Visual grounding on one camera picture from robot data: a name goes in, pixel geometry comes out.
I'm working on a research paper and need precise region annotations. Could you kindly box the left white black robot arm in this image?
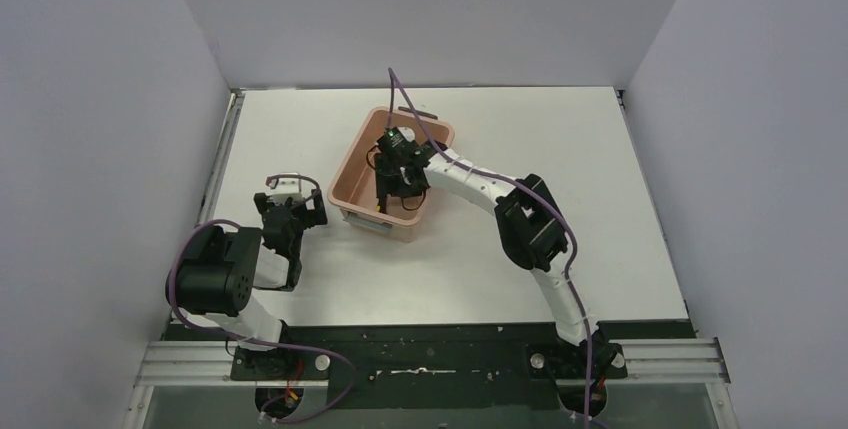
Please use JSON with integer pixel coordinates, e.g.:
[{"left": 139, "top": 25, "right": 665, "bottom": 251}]
[{"left": 165, "top": 189, "right": 328, "bottom": 379}]

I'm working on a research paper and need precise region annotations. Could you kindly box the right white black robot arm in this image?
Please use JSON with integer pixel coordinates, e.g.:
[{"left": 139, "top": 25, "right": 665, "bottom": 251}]
[{"left": 373, "top": 127, "right": 597, "bottom": 346}]

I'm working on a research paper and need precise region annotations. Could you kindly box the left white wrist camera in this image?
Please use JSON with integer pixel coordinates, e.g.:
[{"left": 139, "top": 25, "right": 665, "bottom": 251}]
[{"left": 268, "top": 178, "right": 304, "bottom": 205}]

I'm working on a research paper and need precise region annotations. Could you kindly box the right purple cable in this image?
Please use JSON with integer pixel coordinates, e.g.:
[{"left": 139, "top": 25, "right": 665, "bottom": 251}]
[{"left": 386, "top": 68, "right": 594, "bottom": 429}]

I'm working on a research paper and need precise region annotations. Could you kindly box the left side aluminium rail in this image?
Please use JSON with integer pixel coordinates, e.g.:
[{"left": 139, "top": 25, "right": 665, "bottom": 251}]
[{"left": 196, "top": 89, "right": 245, "bottom": 225}]

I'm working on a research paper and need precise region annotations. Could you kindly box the aluminium rail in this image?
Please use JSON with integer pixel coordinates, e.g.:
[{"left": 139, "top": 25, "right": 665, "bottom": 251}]
[
  {"left": 196, "top": 89, "right": 245, "bottom": 225},
  {"left": 135, "top": 339, "right": 731, "bottom": 388}
]

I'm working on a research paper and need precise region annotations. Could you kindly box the aluminium front rail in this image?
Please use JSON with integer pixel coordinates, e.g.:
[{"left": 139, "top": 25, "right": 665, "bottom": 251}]
[{"left": 135, "top": 339, "right": 731, "bottom": 388}]

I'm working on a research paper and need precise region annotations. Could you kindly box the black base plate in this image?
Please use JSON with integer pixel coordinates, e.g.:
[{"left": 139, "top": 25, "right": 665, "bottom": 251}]
[{"left": 141, "top": 320, "right": 695, "bottom": 413}]

